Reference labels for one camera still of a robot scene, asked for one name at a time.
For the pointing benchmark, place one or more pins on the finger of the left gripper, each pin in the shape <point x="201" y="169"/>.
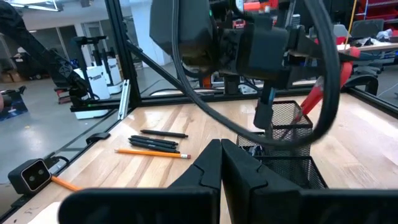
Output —
<point x="301" y="76"/>
<point x="308" y="46"/>

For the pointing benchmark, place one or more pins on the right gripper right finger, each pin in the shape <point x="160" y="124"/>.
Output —
<point x="264" y="205"/>

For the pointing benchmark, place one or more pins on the black background robot arm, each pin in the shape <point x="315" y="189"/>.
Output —
<point x="46" y="59"/>

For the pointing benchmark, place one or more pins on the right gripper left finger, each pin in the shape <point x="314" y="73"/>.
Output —
<point x="186" y="205"/>

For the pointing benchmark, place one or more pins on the black edge clamp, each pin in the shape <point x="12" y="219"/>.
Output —
<point x="98" y="137"/>

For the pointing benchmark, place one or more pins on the orange pencil with eraser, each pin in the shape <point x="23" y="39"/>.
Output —
<point x="66" y="184"/>
<point x="149" y="153"/>

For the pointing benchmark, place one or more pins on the black mesh desk organizer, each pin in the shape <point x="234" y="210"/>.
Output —
<point x="292" y="174"/>

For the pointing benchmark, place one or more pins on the silver aluminium bar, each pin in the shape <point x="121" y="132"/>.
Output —
<point x="124" y="99"/>

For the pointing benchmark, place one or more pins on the black pen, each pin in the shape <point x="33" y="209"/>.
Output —
<point x="164" y="133"/>
<point x="155" y="147"/>
<point x="155" y="140"/>
<point x="152" y="143"/>

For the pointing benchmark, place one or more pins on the black table-level camera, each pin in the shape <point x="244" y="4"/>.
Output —
<point x="29" y="177"/>

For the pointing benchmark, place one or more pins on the black office chair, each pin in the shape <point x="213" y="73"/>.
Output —
<point x="367" y="28"/>
<point x="360" y="82"/>

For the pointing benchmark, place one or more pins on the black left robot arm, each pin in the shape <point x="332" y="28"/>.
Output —
<point x="183" y="31"/>

